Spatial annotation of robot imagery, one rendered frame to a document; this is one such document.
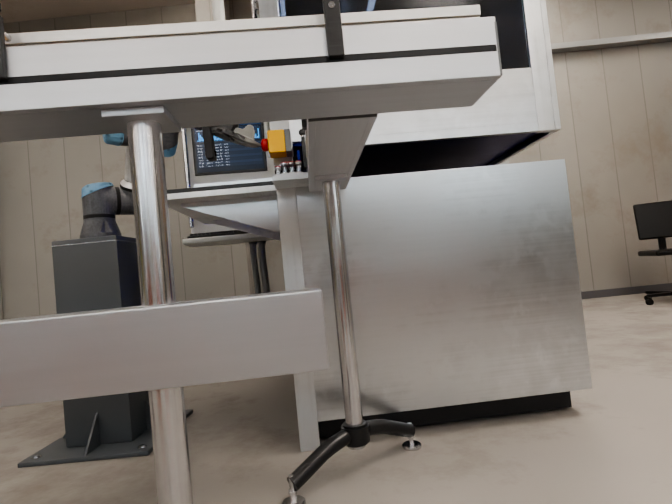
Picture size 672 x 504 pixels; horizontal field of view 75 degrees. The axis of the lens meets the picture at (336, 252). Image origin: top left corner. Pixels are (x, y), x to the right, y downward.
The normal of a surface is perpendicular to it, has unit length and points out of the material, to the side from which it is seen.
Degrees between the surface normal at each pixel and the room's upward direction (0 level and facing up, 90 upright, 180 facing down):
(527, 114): 90
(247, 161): 90
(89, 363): 90
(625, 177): 90
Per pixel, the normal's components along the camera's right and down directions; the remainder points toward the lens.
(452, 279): 0.06, -0.04
